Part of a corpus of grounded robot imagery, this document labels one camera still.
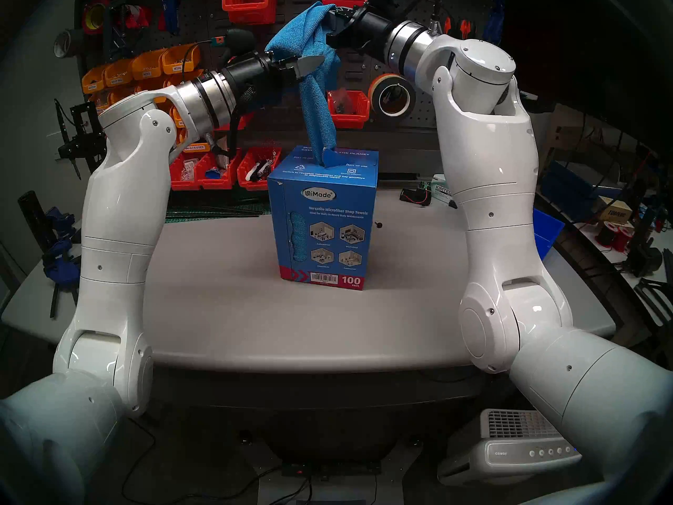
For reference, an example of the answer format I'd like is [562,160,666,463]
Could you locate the green cutting mat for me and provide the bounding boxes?
[166,201,271,225]

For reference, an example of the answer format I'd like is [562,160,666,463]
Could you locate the dark pegboard wall panel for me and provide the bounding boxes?
[79,0,521,176]

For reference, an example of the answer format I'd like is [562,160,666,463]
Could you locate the black power adapter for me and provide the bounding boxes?
[628,238,664,278]

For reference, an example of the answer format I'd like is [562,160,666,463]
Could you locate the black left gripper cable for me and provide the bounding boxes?
[225,86,259,161]

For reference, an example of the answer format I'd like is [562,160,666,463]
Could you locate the green white tissue box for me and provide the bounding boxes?
[431,175,457,208]

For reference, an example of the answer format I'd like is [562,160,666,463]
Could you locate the grey duct tape roll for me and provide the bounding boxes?
[53,28,85,58]

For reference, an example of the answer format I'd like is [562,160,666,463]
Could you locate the black folded stand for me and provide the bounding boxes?
[634,278,673,331]

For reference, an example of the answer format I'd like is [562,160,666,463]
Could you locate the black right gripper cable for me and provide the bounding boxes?
[402,0,443,35]

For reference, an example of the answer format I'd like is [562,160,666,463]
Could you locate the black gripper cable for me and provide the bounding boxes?
[225,86,259,161]
[402,0,443,35]

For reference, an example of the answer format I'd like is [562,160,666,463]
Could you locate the black tape roll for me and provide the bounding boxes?
[374,78,417,120]

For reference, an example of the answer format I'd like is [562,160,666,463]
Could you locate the black power strip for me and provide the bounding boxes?
[281,461,383,478]

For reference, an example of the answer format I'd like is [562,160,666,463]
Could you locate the orange bin labelled M3X8 BAD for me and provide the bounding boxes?
[104,59,136,89]

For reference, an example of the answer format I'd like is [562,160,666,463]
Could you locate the black hand tool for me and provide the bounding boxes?
[103,0,158,63]

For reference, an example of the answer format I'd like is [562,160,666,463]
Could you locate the white air purifier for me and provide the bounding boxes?
[437,408,584,487]

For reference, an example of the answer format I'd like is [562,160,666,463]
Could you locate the black upright post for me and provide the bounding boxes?
[18,191,49,248]

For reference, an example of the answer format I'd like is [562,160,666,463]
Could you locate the black monitor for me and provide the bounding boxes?
[493,0,673,157]

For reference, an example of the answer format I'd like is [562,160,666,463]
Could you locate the orange tape roll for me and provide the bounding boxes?
[367,73,412,110]

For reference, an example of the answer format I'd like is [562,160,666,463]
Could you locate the blue black clamp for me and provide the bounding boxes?
[42,241,83,320]
[45,207,77,241]

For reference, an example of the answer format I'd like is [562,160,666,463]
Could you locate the small cardboard box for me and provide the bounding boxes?
[594,196,636,226]

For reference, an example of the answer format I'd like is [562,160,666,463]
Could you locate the orange bin labelled M3X6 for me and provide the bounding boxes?
[160,44,202,76]

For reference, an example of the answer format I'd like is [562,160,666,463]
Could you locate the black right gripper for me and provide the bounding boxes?
[326,9,394,62]

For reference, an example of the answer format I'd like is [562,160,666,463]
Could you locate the red yellow tape roll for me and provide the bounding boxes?
[81,0,114,36]

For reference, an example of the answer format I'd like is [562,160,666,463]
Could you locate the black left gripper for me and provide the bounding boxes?
[223,52,327,103]

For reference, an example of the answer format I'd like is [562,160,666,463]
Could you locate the bright blue plastic bin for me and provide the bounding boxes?
[532,208,566,261]

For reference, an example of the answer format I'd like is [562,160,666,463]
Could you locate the blue handled pliers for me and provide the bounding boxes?
[483,0,508,44]

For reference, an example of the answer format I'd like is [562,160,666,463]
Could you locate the blue handled tool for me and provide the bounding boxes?
[160,0,182,36]

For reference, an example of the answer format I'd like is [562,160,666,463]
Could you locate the black metal stand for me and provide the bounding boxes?
[55,102,109,181]

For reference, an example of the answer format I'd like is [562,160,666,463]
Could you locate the orange bin labelled M3X14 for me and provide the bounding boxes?
[81,66,109,95]

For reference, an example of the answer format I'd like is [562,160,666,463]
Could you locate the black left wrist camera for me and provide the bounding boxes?
[209,28,258,57]

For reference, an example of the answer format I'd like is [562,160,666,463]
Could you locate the blue shop towel box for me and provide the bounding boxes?
[267,145,380,291]

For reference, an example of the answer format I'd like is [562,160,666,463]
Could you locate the red plastic storage bin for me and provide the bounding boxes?
[216,112,255,132]
[222,0,278,26]
[329,90,371,130]
[195,148,242,190]
[237,146,282,191]
[169,153,203,191]

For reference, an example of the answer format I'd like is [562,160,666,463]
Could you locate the blue microfiber shop towel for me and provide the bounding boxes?
[264,2,342,168]

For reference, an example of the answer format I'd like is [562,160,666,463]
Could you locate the large dark blue bin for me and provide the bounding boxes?
[540,161,624,223]

